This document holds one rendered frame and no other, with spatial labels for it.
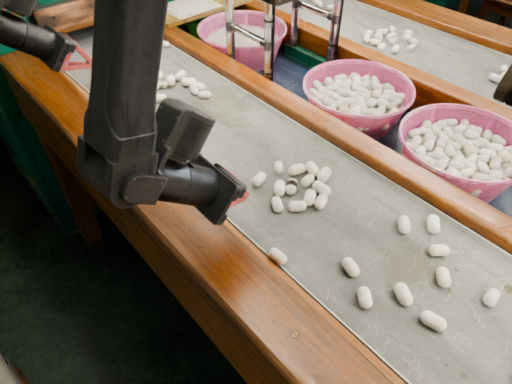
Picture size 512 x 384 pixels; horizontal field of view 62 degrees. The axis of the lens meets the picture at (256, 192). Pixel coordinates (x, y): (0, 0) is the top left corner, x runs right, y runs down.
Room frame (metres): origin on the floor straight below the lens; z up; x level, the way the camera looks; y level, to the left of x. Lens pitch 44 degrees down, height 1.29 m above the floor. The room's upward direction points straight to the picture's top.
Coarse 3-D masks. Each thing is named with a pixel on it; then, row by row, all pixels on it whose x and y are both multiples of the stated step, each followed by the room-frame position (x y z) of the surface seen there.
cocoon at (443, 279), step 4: (440, 268) 0.39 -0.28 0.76; (444, 268) 0.39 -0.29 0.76; (436, 272) 0.39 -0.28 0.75; (440, 272) 0.38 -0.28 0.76; (444, 272) 0.38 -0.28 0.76; (448, 272) 0.38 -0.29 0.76; (436, 276) 0.38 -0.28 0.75; (440, 276) 0.37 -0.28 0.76; (444, 276) 0.37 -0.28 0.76; (448, 276) 0.37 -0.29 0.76; (440, 280) 0.37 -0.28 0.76; (444, 280) 0.37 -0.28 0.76; (448, 280) 0.37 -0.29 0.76; (440, 284) 0.36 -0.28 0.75; (444, 284) 0.36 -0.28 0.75; (448, 284) 0.36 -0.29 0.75
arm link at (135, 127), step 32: (96, 0) 0.39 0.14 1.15; (128, 0) 0.37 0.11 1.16; (160, 0) 0.39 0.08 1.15; (96, 32) 0.38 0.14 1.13; (128, 32) 0.36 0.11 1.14; (160, 32) 0.39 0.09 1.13; (96, 64) 0.37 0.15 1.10; (128, 64) 0.36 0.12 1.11; (96, 96) 0.36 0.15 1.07; (128, 96) 0.36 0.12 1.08; (96, 128) 0.35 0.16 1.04; (128, 128) 0.35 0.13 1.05; (96, 160) 0.35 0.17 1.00; (128, 160) 0.34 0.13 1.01
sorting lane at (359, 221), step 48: (192, 96) 0.91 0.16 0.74; (240, 96) 0.91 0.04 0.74; (240, 144) 0.72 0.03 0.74; (288, 144) 0.72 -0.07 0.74; (336, 192) 0.57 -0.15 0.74; (384, 192) 0.57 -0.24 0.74; (288, 240) 0.46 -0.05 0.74; (336, 240) 0.46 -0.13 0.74; (384, 240) 0.46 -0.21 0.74; (432, 240) 0.46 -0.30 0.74; (480, 240) 0.46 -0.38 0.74; (336, 288) 0.36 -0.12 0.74; (384, 288) 0.36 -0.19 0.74; (432, 288) 0.36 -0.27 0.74; (480, 288) 0.36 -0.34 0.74; (384, 336) 0.29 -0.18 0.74; (432, 336) 0.29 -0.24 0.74; (480, 336) 0.29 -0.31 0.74
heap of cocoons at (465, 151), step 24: (456, 120) 0.80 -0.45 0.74; (408, 144) 0.71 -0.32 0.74; (432, 144) 0.72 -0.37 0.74; (456, 144) 0.72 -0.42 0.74; (480, 144) 0.72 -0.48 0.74; (504, 144) 0.72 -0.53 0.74; (456, 168) 0.65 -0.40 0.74; (480, 168) 0.64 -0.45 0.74; (504, 168) 0.66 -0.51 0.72; (480, 192) 0.58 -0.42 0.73
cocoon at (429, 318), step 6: (426, 312) 0.31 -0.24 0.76; (432, 312) 0.31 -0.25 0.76; (420, 318) 0.31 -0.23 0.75; (426, 318) 0.30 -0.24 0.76; (432, 318) 0.30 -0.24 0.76; (438, 318) 0.30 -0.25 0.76; (426, 324) 0.30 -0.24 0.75; (432, 324) 0.30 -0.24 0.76; (438, 324) 0.29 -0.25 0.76; (444, 324) 0.29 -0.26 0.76; (438, 330) 0.29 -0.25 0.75
